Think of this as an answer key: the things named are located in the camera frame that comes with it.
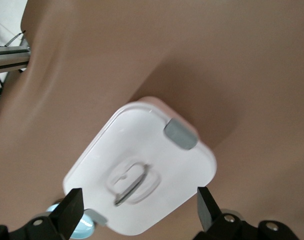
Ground brown table cover sheet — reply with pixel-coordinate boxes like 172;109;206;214
0;0;304;240

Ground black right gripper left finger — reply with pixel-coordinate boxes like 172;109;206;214
0;187;86;240

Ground aluminium camera mount profile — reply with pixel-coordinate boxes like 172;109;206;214
0;44;32;74

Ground light blue round plate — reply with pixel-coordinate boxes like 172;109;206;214
45;203;95;240

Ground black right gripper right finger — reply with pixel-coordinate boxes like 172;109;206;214
193;186;300;240

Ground white lidded box grey latches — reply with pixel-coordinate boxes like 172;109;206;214
62;96;217;237

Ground black white braided cable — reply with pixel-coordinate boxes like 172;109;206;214
3;29;27;48

